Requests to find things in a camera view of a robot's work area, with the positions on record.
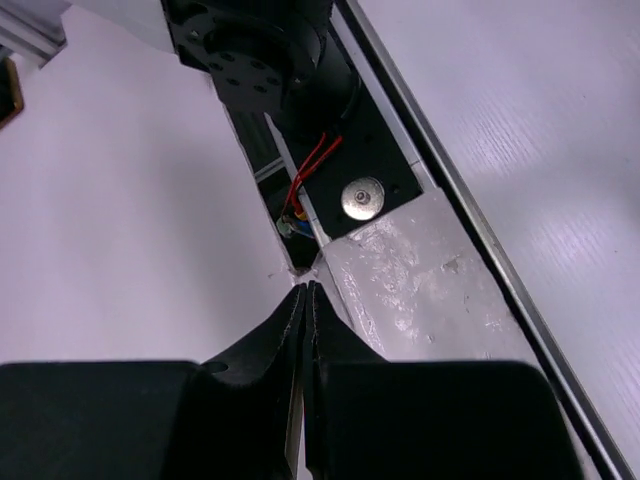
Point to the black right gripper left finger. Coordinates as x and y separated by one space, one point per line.
239 415

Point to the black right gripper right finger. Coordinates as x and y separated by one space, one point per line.
370 418

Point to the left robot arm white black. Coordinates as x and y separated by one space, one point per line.
273 57

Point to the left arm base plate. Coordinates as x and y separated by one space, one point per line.
343 177

